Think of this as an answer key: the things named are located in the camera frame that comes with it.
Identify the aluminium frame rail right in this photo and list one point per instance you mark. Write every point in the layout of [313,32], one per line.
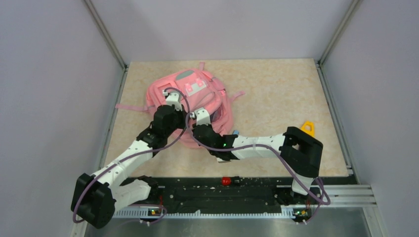
[321,66]

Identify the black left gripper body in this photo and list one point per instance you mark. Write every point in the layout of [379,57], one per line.
[179,122]

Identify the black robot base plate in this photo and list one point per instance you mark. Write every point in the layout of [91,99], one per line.
[207,195]

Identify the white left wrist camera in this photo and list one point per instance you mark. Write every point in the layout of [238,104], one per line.
[173,99]

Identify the aluminium frame rail left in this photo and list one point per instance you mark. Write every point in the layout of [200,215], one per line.
[114,96]

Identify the red black stamp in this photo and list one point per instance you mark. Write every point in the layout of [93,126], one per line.
[231,181]

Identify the pink student backpack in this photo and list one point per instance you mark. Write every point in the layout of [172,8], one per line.
[202,90]

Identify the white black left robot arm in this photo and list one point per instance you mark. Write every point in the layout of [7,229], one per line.
[98,196]

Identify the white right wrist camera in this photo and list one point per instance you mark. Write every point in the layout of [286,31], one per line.
[201,117]

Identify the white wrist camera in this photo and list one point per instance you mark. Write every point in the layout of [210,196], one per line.
[201,117]
[173,99]

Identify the aluminium frame rail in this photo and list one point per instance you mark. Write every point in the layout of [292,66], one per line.
[321,66]
[114,96]

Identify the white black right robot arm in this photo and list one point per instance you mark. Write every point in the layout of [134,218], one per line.
[299,152]

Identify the yellow triangular toy block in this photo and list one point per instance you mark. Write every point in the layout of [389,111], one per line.
[309,128]

